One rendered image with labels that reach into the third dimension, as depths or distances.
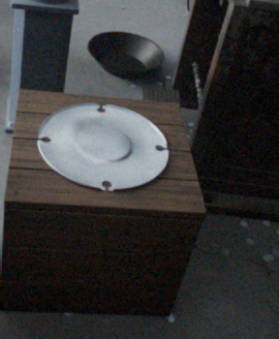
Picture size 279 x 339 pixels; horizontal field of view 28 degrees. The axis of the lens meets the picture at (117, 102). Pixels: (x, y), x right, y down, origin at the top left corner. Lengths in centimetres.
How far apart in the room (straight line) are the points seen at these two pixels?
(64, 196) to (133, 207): 14
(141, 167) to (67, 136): 18
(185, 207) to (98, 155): 22
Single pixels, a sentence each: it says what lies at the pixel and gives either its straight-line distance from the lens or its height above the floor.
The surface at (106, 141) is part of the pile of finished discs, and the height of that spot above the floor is 36.
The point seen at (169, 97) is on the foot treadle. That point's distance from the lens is 180.
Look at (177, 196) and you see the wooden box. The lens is 118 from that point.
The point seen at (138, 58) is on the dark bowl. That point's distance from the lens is 229.
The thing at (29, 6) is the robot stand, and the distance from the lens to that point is 157.
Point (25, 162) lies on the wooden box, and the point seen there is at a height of 35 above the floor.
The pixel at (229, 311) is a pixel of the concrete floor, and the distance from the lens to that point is 148.
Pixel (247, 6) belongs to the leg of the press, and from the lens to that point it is 137.
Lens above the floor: 114
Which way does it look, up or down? 35 degrees down
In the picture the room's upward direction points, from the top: 11 degrees clockwise
